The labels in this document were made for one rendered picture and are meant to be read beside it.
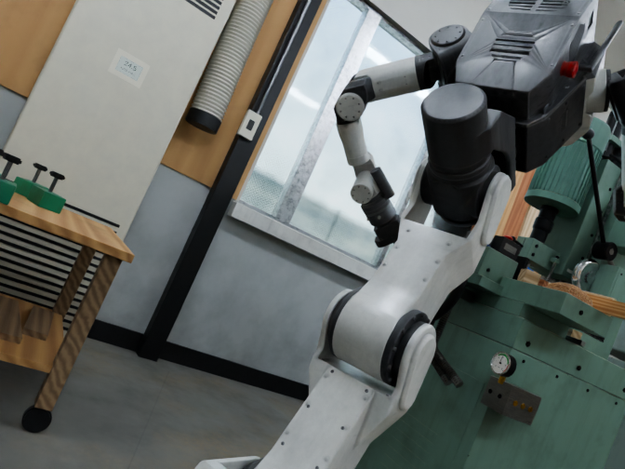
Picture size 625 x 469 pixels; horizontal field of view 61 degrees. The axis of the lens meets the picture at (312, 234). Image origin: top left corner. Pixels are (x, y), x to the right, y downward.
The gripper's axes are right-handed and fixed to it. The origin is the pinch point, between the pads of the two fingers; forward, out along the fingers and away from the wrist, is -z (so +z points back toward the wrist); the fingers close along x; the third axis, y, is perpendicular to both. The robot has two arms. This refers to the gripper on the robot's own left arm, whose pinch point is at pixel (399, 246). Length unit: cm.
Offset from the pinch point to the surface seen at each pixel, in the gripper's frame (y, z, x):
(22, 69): 51, 114, -112
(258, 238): 87, -6, -85
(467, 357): -19.2, -33.5, 5.9
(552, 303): -23.2, -22.2, 34.3
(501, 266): -4.7, -17.2, 25.3
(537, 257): 10.2, -27.8, 35.3
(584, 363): -14, -53, 35
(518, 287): -11.9, -21.2, 27.5
